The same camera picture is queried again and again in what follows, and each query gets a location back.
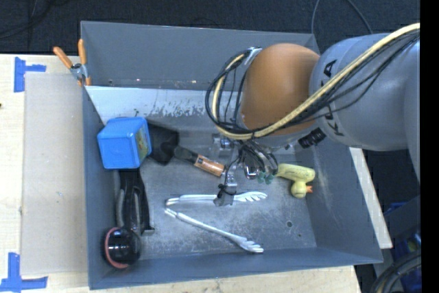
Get white plastic tongs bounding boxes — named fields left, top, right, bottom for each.
left=163, top=191, right=268, bottom=255

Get yellow rubber duck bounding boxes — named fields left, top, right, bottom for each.
left=274, top=163, right=316, bottom=199

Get blue box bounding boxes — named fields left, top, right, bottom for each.
left=96, top=116, right=153, bottom=171

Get grey metal bin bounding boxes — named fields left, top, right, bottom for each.
left=79, top=20, right=384, bottom=291

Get pale flat board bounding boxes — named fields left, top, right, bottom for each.
left=19, top=71, right=91, bottom=277

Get black spatula with wooden handle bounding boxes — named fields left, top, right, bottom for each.
left=148, top=124, right=226, bottom=178

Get black cylinder on white bracket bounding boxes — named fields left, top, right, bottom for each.
left=285, top=128, right=327, bottom=150

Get black tool with red ring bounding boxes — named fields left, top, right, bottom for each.
left=101, top=167, right=155, bottom=270

